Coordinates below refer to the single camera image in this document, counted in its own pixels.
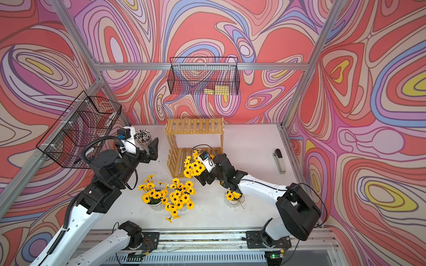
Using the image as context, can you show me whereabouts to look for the sunflower pot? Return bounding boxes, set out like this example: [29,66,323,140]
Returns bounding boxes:
[160,178,196,223]
[225,190,245,208]
[138,175,169,208]
[183,150,214,178]

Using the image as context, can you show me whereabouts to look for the wooden two-tier shelf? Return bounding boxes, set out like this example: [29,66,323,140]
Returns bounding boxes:
[165,118,225,178]

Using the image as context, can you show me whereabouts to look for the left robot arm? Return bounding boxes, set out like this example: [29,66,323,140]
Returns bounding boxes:
[32,136,159,266]

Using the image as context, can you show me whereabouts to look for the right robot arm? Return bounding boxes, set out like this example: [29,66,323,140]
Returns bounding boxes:
[191,151,322,249]

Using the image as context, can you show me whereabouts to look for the clear cup of pencils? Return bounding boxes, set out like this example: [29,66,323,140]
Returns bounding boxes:
[134,129,152,145]

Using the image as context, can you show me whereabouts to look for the white marker in basket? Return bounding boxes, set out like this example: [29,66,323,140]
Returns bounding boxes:
[74,147,95,164]

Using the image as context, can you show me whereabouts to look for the grey black stapler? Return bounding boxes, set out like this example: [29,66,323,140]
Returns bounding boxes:
[272,149,286,174]

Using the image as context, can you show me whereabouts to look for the yellow sticky notes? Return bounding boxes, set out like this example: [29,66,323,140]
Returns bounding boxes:
[204,85,230,96]

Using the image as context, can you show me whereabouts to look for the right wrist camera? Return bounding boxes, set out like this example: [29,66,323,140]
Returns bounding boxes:
[198,151,215,173]

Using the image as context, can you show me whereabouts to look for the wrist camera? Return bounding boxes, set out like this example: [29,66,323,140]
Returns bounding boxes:
[116,126,137,155]
[198,151,215,173]

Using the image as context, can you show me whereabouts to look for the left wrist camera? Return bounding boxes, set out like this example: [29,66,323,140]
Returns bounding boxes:
[116,126,137,155]

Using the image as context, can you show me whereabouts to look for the left black wire basket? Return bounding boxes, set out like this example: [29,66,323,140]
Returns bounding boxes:
[36,92,122,169]

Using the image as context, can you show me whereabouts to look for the black wire basket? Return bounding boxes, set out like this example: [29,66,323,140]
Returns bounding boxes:
[36,92,122,169]
[168,56,240,96]

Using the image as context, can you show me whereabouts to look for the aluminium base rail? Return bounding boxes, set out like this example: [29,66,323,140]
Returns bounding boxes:
[66,228,348,266]

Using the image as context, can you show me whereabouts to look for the back black wire basket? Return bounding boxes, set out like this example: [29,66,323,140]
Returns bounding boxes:
[168,56,240,96]

